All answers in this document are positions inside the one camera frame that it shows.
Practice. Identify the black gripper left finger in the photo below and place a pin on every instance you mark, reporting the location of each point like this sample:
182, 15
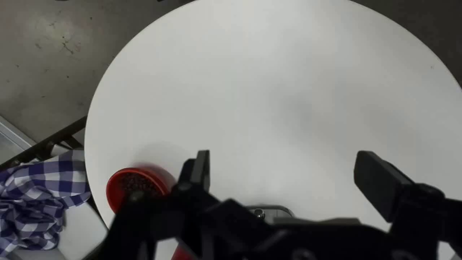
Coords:
195, 179

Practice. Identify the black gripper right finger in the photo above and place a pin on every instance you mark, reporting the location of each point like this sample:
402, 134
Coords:
386, 185

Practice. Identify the silver toaster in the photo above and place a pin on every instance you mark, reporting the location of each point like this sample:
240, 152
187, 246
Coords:
270, 214

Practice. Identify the red bowl with dark contents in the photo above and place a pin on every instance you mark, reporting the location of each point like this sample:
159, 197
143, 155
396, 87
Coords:
151, 179

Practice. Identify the blue white checkered cloth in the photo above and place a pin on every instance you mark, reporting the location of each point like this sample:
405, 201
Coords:
35, 197

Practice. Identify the black metal chair frame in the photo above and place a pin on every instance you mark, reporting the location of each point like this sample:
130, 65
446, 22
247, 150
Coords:
42, 150

